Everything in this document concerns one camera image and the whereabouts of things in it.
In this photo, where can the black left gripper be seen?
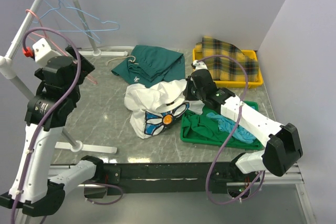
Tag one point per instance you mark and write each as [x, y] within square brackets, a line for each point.
[87, 68]

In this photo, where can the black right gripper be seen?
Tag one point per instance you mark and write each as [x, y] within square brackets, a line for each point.
[188, 96]

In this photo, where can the pink wire hanger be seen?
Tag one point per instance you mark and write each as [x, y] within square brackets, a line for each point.
[39, 24]

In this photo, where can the white flower print t-shirt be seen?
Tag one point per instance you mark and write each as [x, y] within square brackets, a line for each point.
[155, 109]

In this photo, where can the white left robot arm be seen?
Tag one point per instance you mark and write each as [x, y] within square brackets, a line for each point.
[47, 112]

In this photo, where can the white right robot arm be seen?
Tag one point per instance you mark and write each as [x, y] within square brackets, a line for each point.
[281, 142]

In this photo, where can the yellow plaid cloth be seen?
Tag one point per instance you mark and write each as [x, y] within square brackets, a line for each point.
[226, 62]

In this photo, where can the yellow plastic tray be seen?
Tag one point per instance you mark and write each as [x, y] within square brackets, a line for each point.
[235, 84]

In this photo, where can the green cloth in tray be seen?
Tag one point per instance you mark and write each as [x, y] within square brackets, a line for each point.
[199, 127]

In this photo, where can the white clothes rack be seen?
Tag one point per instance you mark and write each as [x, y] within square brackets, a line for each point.
[10, 74]

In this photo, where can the green plastic tray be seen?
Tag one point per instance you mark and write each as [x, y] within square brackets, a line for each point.
[191, 134]

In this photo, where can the dark green folded pants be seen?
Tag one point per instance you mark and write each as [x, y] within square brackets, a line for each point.
[149, 65]

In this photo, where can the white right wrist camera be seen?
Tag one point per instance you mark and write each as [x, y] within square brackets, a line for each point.
[198, 65]

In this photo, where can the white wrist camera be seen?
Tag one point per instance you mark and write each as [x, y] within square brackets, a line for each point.
[198, 65]
[41, 52]

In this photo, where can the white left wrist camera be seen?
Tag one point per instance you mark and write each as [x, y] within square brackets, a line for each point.
[41, 52]

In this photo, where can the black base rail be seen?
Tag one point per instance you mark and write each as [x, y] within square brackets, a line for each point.
[135, 178]

